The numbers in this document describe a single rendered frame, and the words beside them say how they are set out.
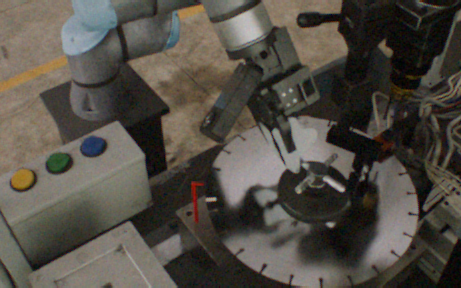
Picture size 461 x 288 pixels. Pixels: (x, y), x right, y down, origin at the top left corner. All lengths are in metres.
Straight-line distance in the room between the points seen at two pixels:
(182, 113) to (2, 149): 0.83
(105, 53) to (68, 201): 0.37
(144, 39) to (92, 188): 0.39
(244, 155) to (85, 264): 0.30
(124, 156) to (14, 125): 1.57
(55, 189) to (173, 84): 1.64
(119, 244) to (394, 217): 0.42
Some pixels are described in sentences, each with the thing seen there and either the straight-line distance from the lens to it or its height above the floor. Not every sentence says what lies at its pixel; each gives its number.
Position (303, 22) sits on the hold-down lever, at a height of 1.21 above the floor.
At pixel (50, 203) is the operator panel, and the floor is 0.89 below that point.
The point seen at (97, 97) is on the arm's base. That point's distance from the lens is 1.17.
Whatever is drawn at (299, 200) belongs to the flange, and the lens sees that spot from 0.74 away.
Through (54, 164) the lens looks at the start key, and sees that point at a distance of 0.90.
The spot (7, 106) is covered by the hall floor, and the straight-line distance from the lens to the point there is 2.56.
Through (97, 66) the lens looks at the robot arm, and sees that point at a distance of 1.12.
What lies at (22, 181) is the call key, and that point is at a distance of 0.90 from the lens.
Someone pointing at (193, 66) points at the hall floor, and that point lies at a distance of 2.55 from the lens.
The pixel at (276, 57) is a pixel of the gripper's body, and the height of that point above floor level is 1.14.
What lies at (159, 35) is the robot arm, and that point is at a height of 0.92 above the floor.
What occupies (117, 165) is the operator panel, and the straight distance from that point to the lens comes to 0.89.
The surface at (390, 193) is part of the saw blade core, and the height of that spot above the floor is 0.95.
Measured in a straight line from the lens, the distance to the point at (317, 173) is 0.73.
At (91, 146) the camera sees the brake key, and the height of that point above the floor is 0.91.
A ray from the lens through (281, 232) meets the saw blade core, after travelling 0.72.
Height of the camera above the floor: 1.55
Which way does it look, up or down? 46 degrees down
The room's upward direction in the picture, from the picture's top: straight up
